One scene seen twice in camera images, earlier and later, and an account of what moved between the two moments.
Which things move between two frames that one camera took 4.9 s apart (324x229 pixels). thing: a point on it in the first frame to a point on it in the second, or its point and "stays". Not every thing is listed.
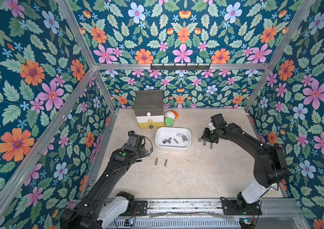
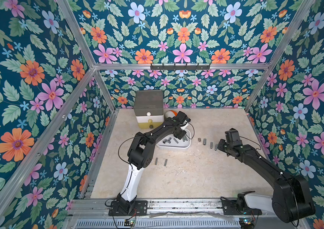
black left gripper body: x=141 y=152 to x=180 y=133
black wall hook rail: x=180 y=67 stays
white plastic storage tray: x=170 y=138 stays
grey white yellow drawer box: x=148 y=109 stays
